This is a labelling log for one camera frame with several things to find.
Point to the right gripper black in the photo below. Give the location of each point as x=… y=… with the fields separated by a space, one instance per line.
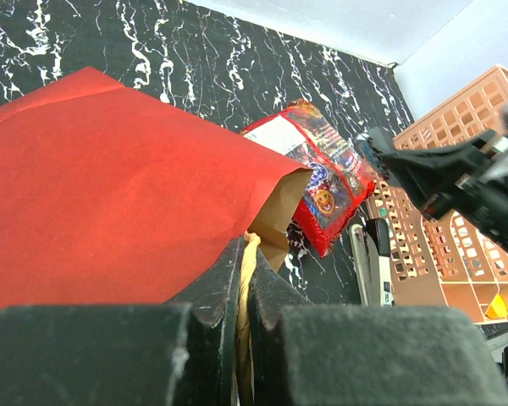
x=470 y=177

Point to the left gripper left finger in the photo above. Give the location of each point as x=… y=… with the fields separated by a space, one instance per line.
x=181 y=352

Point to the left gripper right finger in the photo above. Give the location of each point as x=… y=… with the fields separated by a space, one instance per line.
x=321 y=354

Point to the red cookie snack bag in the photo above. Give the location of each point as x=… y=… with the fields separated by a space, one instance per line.
x=340 y=179

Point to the red brown paper bag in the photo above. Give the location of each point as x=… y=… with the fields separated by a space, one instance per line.
x=111 y=197

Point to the black silver stapler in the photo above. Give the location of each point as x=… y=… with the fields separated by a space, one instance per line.
x=371 y=255

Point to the peach plastic desk organizer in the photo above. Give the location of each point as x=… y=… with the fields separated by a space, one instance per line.
x=447 y=262

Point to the aluminium front rail frame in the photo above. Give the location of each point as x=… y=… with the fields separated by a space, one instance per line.
x=497 y=338

